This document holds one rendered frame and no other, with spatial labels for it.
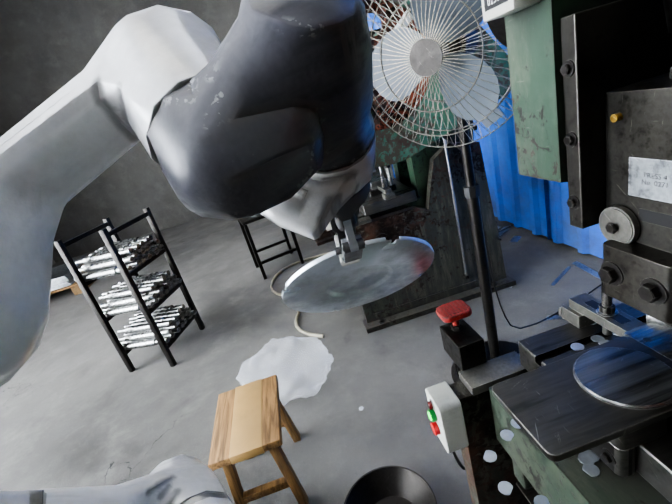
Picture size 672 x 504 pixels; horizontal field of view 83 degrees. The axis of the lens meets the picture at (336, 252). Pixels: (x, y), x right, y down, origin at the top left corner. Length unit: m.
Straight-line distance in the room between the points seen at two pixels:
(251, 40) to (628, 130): 0.48
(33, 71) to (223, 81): 7.49
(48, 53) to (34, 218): 7.30
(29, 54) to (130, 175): 2.09
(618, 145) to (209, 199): 0.52
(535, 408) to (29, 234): 0.63
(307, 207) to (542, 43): 0.41
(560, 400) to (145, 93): 0.63
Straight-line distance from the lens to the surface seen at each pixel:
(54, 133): 0.36
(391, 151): 1.79
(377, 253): 0.62
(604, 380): 0.70
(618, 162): 0.63
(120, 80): 0.34
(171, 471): 0.65
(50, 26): 7.67
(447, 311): 0.90
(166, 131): 0.28
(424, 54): 1.24
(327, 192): 0.34
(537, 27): 0.64
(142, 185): 7.33
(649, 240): 0.64
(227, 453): 1.42
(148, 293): 2.66
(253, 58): 0.26
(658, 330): 0.82
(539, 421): 0.64
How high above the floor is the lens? 1.25
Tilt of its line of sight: 21 degrees down
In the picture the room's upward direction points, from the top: 16 degrees counter-clockwise
